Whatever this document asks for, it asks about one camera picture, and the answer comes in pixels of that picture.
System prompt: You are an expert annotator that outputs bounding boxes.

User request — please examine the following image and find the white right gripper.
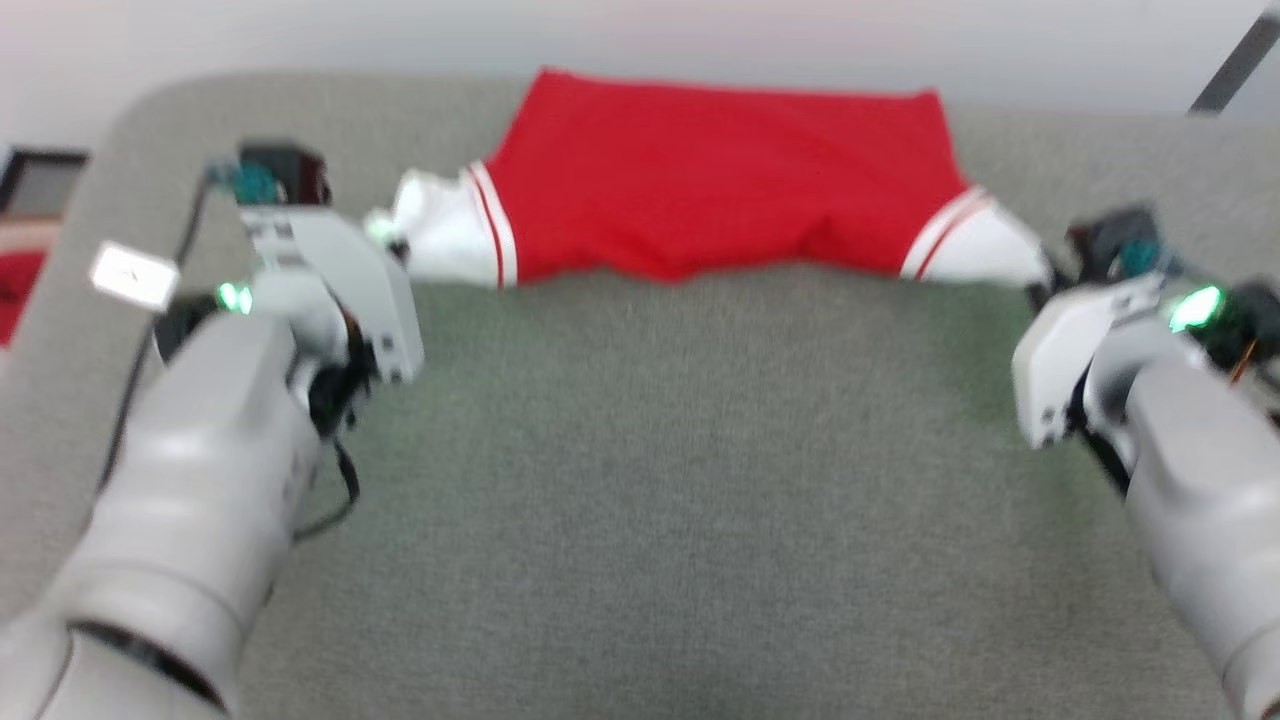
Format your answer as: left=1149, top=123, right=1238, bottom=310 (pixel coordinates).
left=1012, top=278, right=1191, bottom=448

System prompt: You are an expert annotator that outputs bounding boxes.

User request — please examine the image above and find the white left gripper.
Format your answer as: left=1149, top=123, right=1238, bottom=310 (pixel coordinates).
left=240, top=205, right=423, bottom=387

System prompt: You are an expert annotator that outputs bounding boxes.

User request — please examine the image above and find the red shirt with white sleeves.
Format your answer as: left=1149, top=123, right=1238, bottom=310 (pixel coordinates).
left=365, top=65, right=1056, bottom=291

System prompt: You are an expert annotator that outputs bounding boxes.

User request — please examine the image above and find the black framed grey board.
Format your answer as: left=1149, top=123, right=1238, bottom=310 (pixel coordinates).
left=0, top=145, right=91, bottom=217

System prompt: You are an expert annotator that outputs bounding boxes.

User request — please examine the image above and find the red fabric item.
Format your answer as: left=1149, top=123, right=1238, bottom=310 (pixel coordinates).
left=0, top=250, right=47, bottom=347

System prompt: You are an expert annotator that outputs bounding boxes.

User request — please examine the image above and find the dark grey pole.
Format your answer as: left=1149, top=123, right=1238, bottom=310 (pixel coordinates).
left=1189, top=8, right=1280, bottom=114

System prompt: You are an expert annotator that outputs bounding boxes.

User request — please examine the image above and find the white cable tag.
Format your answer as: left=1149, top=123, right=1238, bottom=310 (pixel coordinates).
left=89, top=240, right=182, bottom=313

